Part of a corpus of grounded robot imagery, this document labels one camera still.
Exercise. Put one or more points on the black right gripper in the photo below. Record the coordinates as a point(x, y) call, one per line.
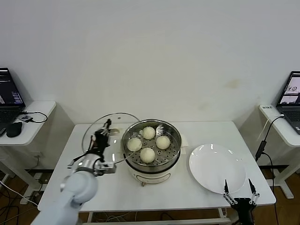
point(243, 207)

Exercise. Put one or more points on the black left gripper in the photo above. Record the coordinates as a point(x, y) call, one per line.
point(100, 143)

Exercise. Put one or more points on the round glass pot lid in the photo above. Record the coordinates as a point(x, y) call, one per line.
point(114, 131)

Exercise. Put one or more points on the white steamed baozi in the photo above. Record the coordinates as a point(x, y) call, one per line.
point(148, 132)
point(147, 155)
point(162, 142)
point(134, 144)

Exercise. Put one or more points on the stainless steel steamer basket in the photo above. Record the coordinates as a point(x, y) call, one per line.
point(174, 150)

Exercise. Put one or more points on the round white plate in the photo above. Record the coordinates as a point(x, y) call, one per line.
point(218, 168)

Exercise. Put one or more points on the white side table with mouse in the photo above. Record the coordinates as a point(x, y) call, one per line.
point(39, 107)

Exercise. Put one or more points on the cream electric cooker base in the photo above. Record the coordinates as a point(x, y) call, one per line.
point(152, 179)

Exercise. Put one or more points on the white side table with strip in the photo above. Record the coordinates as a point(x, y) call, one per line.
point(283, 132)

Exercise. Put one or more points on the small black labelled device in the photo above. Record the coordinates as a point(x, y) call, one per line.
point(26, 118)

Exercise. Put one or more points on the black computer mouse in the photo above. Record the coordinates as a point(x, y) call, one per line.
point(14, 130)

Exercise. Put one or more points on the grey laptop with bright windows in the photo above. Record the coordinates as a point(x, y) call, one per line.
point(290, 114)

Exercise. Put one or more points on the black laptop with dark screen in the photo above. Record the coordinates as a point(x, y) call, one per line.
point(9, 89)

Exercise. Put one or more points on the white floor power strip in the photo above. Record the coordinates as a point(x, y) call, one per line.
point(26, 200)

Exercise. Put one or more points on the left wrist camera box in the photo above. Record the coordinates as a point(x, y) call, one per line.
point(106, 167)

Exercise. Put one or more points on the white wall socket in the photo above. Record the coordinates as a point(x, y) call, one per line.
point(38, 154)

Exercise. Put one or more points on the white main table frame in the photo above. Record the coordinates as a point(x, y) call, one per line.
point(164, 222)

